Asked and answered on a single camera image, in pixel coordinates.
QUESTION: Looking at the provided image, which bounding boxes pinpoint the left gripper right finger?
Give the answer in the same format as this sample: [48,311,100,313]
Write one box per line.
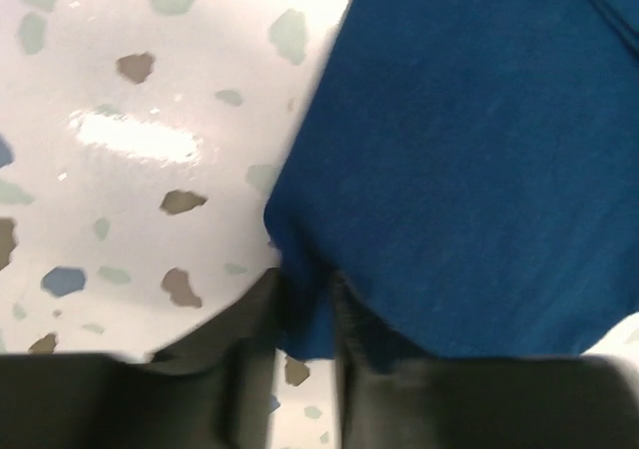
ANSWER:
[332,277,638,449]

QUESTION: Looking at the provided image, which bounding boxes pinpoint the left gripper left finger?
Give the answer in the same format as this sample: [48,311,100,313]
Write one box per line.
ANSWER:
[1,268,280,449]

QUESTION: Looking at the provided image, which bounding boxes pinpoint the blue mickey t-shirt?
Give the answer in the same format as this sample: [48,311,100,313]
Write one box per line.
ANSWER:
[264,0,638,359]

